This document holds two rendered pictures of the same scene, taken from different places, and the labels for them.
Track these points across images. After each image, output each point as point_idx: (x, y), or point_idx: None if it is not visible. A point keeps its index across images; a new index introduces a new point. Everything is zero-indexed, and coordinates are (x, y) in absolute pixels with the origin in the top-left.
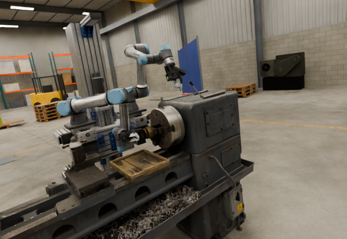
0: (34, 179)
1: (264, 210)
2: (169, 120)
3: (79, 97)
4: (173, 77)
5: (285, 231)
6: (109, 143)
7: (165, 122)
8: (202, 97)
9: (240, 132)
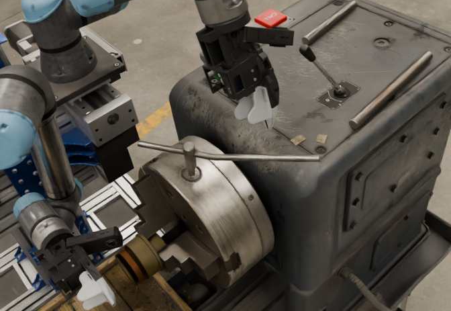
0: None
1: (444, 288)
2: (222, 242)
3: None
4: (240, 97)
5: None
6: (13, 195)
7: (206, 238)
8: (350, 122)
9: None
